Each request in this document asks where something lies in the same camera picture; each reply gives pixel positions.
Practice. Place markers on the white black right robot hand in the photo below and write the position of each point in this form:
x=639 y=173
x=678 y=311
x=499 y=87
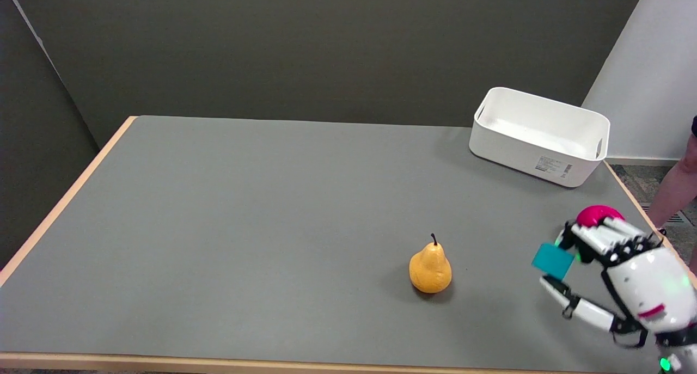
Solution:
x=648 y=287

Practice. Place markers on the teal cube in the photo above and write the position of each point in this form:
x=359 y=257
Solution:
x=553 y=261

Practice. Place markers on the magenta apple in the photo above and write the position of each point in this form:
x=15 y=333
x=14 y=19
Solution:
x=594 y=214

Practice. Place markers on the person's bare leg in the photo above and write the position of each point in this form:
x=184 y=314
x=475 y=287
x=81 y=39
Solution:
x=675 y=189

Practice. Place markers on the white plastic bin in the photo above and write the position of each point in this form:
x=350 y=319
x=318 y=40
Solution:
x=536 y=137

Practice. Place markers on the yellow pear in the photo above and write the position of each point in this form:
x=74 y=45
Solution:
x=430 y=268

